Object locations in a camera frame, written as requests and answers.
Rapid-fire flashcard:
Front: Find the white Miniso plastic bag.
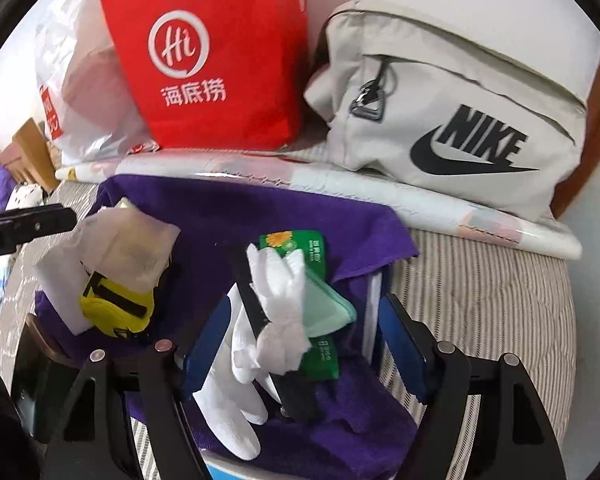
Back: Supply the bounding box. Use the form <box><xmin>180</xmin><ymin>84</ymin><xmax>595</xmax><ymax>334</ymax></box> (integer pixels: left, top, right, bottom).
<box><xmin>34</xmin><ymin>0</ymin><xmax>158</xmax><ymax>166</ymax></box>

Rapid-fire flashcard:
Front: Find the grey Nike bag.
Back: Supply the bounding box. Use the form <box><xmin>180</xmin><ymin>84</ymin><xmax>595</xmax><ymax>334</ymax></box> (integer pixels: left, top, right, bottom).
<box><xmin>304</xmin><ymin>1</ymin><xmax>586</xmax><ymax>221</ymax></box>

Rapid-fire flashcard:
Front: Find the colourful bedding pile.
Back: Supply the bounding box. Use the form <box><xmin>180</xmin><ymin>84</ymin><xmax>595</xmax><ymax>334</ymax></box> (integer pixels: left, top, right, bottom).
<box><xmin>0</xmin><ymin>165</ymin><xmax>44</xmax><ymax>212</ymax></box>

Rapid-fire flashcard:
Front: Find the mint green cloth pouch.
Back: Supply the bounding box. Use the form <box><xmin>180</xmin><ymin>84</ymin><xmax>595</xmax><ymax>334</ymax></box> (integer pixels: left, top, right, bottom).
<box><xmin>302</xmin><ymin>269</ymin><xmax>358</xmax><ymax>338</ymax></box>

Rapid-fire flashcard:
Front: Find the white patterned paper roll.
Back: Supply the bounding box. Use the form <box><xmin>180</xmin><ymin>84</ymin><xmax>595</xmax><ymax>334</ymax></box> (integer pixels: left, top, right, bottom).
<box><xmin>55</xmin><ymin>150</ymin><xmax>582</xmax><ymax>260</ymax></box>

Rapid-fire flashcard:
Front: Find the white cotton glove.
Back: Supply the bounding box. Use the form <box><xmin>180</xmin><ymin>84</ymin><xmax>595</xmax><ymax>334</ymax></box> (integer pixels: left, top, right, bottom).
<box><xmin>230</xmin><ymin>245</ymin><xmax>311</xmax><ymax>384</ymax></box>
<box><xmin>194</xmin><ymin>284</ymin><xmax>268</xmax><ymax>460</ymax></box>

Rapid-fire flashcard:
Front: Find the yellow black sock bundle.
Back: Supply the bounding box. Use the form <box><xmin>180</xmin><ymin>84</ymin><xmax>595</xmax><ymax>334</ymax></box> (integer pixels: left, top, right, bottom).
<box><xmin>79</xmin><ymin>261</ymin><xmax>171</xmax><ymax>341</ymax></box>

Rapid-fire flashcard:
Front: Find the red Haidilao paper bag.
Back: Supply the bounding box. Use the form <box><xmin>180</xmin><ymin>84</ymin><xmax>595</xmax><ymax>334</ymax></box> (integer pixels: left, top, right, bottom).
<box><xmin>100</xmin><ymin>0</ymin><xmax>309</xmax><ymax>151</ymax></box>

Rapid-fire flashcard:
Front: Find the striped quilted bed cover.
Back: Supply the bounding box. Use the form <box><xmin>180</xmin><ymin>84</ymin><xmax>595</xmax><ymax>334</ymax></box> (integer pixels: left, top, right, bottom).
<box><xmin>0</xmin><ymin>179</ymin><xmax>579</xmax><ymax>480</ymax></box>

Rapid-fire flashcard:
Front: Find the blue cardboard box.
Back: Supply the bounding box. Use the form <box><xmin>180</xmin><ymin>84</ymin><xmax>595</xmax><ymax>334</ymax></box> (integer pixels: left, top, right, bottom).
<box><xmin>200</xmin><ymin>450</ymin><xmax>279</xmax><ymax>480</ymax></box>

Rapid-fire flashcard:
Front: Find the wooden bedside furniture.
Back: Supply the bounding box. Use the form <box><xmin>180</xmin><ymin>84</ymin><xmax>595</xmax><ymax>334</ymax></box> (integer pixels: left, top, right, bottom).
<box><xmin>0</xmin><ymin>118</ymin><xmax>59</xmax><ymax>195</ymax></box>

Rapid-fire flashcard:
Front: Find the purple towel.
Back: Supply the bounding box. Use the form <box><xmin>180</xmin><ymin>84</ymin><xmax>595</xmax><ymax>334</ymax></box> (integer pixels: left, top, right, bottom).
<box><xmin>34</xmin><ymin>174</ymin><xmax>417</xmax><ymax>479</ymax></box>

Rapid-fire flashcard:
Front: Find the clear plastic bag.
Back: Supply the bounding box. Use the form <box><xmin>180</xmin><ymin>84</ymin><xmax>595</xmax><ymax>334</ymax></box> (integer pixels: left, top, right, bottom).
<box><xmin>71</xmin><ymin>207</ymin><xmax>181</xmax><ymax>294</ymax></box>

